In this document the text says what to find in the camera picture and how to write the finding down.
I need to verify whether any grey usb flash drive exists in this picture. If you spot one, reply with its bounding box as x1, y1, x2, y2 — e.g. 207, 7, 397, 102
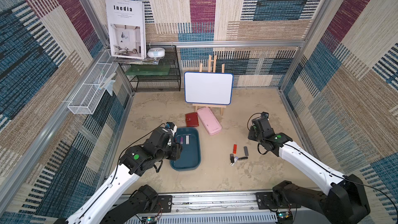
244, 146, 249, 157

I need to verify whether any teal plastic storage box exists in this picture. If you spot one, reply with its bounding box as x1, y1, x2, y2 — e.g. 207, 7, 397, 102
170, 127, 201, 171

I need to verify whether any black usb flash drive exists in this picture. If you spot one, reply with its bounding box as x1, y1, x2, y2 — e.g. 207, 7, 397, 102
230, 153, 235, 165

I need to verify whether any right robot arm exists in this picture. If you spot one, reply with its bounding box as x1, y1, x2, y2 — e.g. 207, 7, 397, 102
248, 112, 371, 224

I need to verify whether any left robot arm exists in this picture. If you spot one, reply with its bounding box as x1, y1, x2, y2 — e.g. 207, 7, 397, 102
56, 122, 182, 224

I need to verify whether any red leather wallet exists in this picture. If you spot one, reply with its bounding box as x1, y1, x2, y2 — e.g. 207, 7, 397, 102
185, 112, 199, 127

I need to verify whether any pink pencil case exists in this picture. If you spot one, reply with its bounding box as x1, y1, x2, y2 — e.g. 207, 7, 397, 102
197, 107, 222, 136

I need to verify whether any green board on shelf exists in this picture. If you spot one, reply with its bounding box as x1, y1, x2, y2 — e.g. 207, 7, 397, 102
125, 65, 170, 76

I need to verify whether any white round device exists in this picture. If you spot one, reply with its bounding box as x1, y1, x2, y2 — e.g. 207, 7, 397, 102
147, 47, 165, 58

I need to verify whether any Inedia magazine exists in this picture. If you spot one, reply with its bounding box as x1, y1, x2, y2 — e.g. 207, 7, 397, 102
105, 0, 146, 60

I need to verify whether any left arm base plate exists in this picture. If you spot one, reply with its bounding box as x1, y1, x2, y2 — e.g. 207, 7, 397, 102
147, 195, 173, 213

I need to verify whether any white board blue frame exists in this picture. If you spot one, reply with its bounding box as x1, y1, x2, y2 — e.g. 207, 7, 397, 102
184, 72, 234, 105

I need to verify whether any black wire shelf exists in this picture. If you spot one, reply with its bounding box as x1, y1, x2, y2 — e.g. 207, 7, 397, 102
114, 45, 181, 92

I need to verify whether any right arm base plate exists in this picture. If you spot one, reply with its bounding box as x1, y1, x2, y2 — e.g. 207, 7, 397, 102
256, 191, 302, 212

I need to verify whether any aluminium front rail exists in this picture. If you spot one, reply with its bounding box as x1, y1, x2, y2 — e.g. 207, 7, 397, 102
79, 189, 346, 224

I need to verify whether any white wire basket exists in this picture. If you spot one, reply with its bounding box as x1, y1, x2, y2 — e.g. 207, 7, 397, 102
67, 49, 118, 115

